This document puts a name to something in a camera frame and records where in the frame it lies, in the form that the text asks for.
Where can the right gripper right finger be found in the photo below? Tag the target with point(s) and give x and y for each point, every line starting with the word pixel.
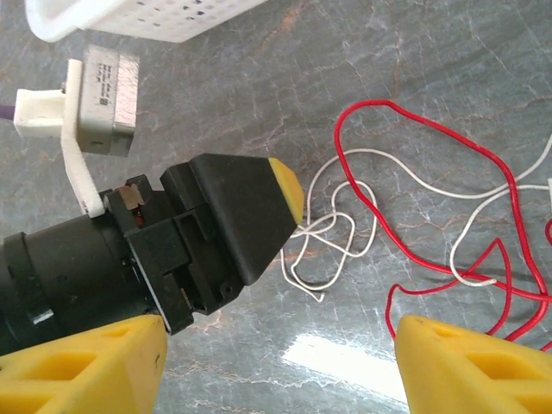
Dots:
pixel 474 379

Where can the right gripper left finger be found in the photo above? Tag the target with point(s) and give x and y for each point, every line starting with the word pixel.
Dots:
pixel 77 379

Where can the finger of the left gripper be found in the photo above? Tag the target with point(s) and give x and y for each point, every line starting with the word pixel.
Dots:
pixel 288 192
pixel 241 202

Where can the white perforated plastic basket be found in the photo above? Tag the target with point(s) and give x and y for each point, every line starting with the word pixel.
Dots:
pixel 142 17

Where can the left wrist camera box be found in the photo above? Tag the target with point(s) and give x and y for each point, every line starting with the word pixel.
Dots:
pixel 108 99

